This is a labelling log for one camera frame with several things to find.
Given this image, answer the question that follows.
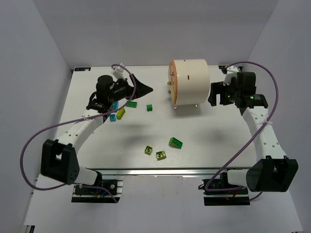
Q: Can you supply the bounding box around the long green lego brick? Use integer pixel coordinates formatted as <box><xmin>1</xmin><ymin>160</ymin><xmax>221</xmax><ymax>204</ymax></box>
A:
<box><xmin>126</xmin><ymin>101</ymin><xmax>138</xmax><ymax>108</ymax></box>

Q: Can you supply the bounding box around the small green lego brick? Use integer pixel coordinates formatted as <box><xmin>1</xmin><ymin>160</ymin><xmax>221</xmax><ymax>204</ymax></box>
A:
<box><xmin>146</xmin><ymin>104</ymin><xmax>153</xmax><ymax>112</ymax></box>

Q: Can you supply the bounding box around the cream cylindrical drawer cabinet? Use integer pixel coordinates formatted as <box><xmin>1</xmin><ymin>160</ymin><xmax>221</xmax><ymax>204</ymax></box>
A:
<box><xmin>167</xmin><ymin>59</ymin><xmax>211</xmax><ymax>107</ymax></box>

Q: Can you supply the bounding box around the lime square lego brick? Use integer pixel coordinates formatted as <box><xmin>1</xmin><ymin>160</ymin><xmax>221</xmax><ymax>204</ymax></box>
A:
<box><xmin>156</xmin><ymin>150</ymin><xmax>167</xmax><ymax>161</ymax></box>
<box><xmin>144</xmin><ymin>146</ymin><xmax>153</xmax><ymax>155</ymax></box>

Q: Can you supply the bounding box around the large green lego brick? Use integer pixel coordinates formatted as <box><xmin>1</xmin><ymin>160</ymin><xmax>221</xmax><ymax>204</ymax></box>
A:
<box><xmin>169</xmin><ymin>137</ymin><xmax>183</xmax><ymax>149</ymax></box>

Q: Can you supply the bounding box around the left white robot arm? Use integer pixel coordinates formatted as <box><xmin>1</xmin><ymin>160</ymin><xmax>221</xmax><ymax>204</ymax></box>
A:
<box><xmin>40</xmin><ymin>75</ymin><xmax>153</xmax><ymax>186</ymax></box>

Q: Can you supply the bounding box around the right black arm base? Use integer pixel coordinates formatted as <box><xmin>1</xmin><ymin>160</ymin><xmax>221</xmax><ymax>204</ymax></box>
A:
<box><xmin>198</xmin><ymin>179</ymin><xmax>250</xmax><ymax>206</ymax></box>

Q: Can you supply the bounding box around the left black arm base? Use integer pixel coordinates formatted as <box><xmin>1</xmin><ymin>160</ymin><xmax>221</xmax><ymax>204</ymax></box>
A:
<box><xmin>71</xmin><ymin>176</ymin><xmax>123</xmax><ymax>203</ymax></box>

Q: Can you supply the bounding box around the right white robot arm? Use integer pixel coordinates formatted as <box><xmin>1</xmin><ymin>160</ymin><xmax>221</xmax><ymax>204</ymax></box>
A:
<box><xmin>208</xmin><ymin>72</ymin><xmax>298</xmax><ymax>192</ymax></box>

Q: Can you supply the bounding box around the long cyan lego brick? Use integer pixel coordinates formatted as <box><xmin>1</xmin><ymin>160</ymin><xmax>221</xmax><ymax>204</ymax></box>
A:
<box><xmin>112</xmin><ymin>101</ymin><xmax>119</xmax><ymax>110</ymax></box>

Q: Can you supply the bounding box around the long lime lego brick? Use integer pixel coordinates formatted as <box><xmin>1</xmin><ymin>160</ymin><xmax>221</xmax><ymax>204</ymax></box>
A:
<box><xmin>116</xmin><ymin>108</ymin><xmax>125</xmax><ymax>120</ymax></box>

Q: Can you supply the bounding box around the small cyan lego brick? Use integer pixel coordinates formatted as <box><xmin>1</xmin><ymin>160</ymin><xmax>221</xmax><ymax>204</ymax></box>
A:
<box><xmin>109</xmin><ymin>114</ymin><xmax>116</xmax><ymax>122</ymax></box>

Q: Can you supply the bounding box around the left blue corner label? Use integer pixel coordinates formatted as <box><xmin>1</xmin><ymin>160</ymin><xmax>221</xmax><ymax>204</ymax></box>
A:
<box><xmin>74</xmin><ymin>67</ymin><xmax>91</xmax><ymax>72</ymax></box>

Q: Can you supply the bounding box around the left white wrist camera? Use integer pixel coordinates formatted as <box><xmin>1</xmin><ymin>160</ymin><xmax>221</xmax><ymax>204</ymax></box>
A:
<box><xmin>111</xmin><ymin>63</ymin><xmax>126</xmax><ymax>79</ymax></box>

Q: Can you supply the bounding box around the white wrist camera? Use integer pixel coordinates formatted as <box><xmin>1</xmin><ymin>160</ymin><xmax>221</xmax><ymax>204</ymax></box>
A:
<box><xmin>222</xmin><ymin>66</ymin><xmax>240</xmax><ymax>86</ymax></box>
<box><xmin>111</xmin><ymin>63</ymin><xmax>126</xmax><ymax>79</ymax></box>

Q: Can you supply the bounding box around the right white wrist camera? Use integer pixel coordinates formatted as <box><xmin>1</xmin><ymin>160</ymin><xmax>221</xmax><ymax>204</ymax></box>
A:
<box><xmin>222</xmin><ymin>66</ymin><xmax>240</xmax><ymax>86</ymax></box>

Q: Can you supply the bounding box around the aluminium table rail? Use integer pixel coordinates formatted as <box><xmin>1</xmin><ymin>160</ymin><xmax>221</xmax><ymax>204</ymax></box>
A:
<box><xmin>36</xmin><ymin>167</ymin><xmax>276</xmax><ymax>179</ymax></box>

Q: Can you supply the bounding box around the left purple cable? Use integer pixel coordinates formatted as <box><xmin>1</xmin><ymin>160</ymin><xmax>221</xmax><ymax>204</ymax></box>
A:
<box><xmin>20</xmin><ymin>64</ymin><xmax>137</xmax><ymax>203</ymax></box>

